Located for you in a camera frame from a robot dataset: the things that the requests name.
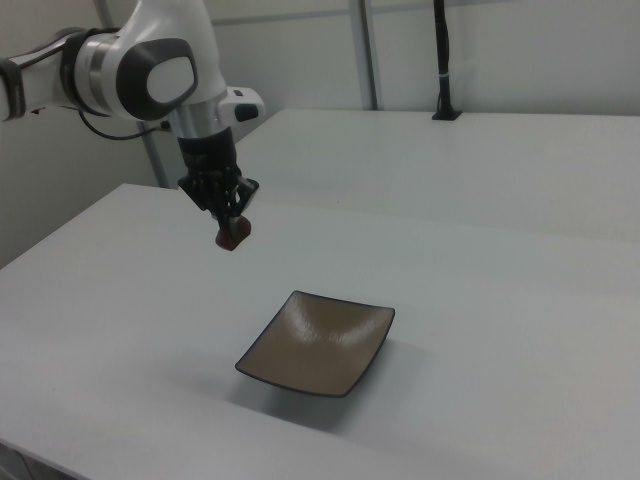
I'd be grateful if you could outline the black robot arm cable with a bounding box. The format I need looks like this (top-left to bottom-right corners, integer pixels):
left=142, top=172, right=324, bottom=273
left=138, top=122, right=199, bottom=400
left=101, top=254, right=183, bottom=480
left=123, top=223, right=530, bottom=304
left=76, top=107, right=174, bottom=141

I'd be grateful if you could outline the square brown ceramic plate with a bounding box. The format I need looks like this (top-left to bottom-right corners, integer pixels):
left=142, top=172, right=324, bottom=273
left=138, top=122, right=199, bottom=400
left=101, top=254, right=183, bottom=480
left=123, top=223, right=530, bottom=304
left=234, top=289, right=397, bottom=399

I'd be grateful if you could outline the small round red food item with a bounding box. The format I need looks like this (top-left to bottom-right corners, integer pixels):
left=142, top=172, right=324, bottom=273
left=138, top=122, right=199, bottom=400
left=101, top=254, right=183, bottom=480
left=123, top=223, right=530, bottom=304
left=214, top=216, right=253, bottom=251

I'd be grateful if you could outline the grey metal post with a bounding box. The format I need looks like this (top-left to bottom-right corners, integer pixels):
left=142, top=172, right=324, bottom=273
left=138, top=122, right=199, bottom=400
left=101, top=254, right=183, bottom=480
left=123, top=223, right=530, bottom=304
left=142, top=122, right=184, bottom=190

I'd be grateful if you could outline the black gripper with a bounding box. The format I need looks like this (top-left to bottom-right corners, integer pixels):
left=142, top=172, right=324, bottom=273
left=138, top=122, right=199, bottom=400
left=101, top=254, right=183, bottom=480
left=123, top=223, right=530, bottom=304
left=177, top=125, right=262, bottom=237

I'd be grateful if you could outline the black pole with base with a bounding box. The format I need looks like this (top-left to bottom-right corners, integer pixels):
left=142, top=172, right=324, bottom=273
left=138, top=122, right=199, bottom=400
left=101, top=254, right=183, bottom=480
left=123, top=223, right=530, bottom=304
left=431, top=0, right=463, bottom=122

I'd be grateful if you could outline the grey vertical wall profile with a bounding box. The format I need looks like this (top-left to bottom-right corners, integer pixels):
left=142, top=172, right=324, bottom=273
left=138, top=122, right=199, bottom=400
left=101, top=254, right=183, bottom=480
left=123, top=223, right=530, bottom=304
left=357, top=0, right=380, bottom=111

